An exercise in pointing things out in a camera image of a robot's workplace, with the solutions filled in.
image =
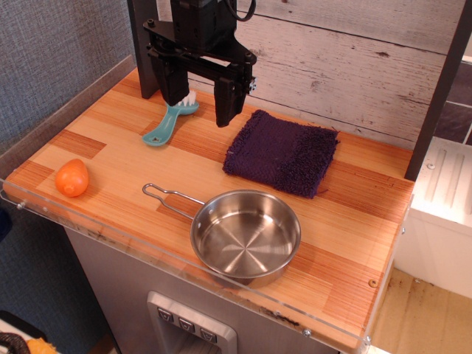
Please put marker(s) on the dark grey post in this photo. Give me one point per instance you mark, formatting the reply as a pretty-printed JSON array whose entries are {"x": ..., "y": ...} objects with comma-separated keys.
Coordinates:
[
  {"x": 444, "y": 84},
  {"x": 139, "y": 12}
]

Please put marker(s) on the purple folded towel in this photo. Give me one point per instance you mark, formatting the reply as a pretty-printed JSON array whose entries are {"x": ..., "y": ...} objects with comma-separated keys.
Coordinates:
[{"x": 287, "y": 156}]

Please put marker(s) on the clear acrylic edge guard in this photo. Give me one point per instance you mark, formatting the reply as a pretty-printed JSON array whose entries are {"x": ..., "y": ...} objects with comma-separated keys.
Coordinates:
[{"x": 331, "y": 287}]

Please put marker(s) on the grey toy fridge cabinet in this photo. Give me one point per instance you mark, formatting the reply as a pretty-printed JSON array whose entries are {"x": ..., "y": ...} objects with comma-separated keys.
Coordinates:
[{"x": 121, "y": 283}]

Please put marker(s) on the stainless steel pot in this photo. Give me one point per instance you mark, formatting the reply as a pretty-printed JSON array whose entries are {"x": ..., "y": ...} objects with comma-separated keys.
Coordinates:
[{"x": 245, "y": 236}]

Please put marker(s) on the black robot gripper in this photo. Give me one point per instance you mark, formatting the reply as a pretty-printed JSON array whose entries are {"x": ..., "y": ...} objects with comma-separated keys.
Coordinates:
[{"x": 200, "y": 39}]

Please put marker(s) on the dark grey right post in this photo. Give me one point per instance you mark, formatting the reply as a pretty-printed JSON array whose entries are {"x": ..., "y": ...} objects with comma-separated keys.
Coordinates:
[{"x": 444, "y": 84}]

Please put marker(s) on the orange object bottom corner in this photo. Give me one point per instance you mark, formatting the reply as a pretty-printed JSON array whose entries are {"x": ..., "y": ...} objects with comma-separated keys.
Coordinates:
[{"x": 39, "y": 346}]

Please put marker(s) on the orange plastic toy fruit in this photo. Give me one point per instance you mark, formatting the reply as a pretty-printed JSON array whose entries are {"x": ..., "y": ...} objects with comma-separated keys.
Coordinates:
[{"x": 72, "y": 179}]

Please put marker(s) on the silver dispenser panel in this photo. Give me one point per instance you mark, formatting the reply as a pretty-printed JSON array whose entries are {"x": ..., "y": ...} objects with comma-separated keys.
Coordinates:
[{"x": 179, "y": 327}]

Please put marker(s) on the dark grey left post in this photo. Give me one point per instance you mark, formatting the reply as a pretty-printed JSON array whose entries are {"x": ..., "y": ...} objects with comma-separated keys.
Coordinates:
[{"x": 139, "y": 12}]

